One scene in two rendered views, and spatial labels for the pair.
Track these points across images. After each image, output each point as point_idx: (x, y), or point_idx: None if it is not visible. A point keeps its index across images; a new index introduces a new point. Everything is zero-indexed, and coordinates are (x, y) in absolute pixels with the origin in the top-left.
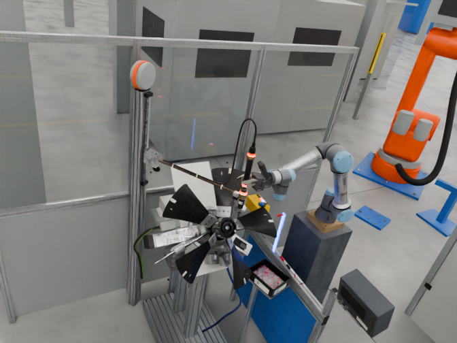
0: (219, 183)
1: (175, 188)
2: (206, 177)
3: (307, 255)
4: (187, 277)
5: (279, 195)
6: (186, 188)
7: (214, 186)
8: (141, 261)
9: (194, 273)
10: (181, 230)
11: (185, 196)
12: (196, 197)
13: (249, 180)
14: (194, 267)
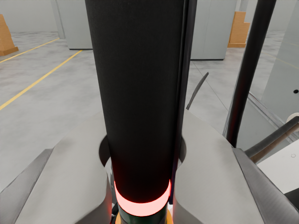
0: (246, 150)
1: (287, 146)
2: (282, 128)
3: None
4: (111, 182)
5: None
6: (200, 82)
7: (285, 194)
8: None
9: (114, 196)
10: (179, 165)
11: (191, 98)
12: None
13: (88, 134)
14: (115, 190)
